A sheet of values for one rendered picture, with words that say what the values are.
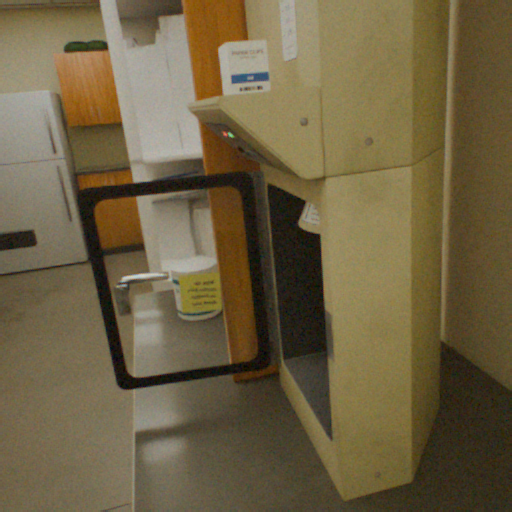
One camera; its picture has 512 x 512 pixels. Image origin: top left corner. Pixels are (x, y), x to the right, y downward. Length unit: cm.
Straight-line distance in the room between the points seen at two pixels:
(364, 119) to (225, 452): 59
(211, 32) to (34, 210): 480
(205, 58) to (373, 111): 40
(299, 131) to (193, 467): 57
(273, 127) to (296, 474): 54
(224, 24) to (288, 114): 40
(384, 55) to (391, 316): 32
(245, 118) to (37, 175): 504
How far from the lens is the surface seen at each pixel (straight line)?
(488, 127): 102
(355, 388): 68
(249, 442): 90
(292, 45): 64
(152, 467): 89
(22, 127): 551
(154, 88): 192
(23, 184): 556
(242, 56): 63
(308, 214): 71
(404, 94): 60
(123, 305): 91
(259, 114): 54
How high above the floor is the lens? 150
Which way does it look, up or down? 18 degrees down
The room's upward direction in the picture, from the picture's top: 6 degrees counter-clockwise
